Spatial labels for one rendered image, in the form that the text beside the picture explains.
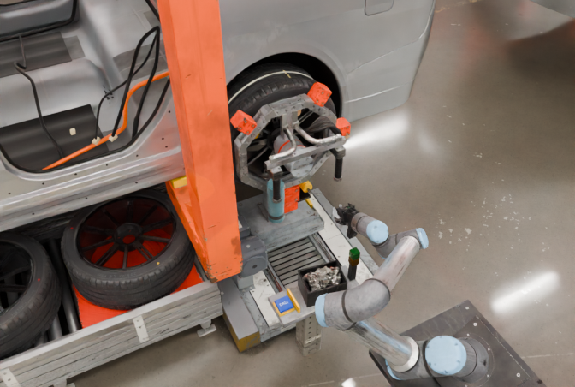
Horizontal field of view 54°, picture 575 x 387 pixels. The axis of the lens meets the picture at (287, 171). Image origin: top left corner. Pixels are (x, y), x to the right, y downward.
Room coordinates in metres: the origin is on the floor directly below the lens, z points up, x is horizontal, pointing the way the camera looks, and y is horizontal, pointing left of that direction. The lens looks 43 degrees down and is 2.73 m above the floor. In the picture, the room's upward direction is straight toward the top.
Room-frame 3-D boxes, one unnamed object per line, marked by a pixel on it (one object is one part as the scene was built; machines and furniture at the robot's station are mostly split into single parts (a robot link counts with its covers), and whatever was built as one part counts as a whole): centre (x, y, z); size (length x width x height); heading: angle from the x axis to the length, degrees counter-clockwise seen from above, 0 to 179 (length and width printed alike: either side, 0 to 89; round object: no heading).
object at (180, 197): (2.01, 0.47, 0.69); 0.52 x 0.17 x 0.35; 26
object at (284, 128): (2.06, 0.04, 1.03); 0.19 x 0.18 x 0.11; 26
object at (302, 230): (2.36, 0.08, 0.13); 0.50 x 0.36 x 0.10; 116
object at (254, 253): (2.05, 0.27, 0.26); 0.42 x 0.18 x 0.35; 26
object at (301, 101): (2.21, 0.00, 0.85); 0.54 x 0.07 x 0.54; 116
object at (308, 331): (1.58, -0.11, 0.21); 0.10 x 0.10 x 0.42; 26
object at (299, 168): (2.15, -0.03, 0.85); 0.21 x 0.14 x 0.14; 26
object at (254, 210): (2.36, 0.08, 0.32); 0.40 x 0.30 x 0.28; 116
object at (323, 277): (1.61, -0.16, 0.51); 0.20 x 0.14 x 0.13; 108
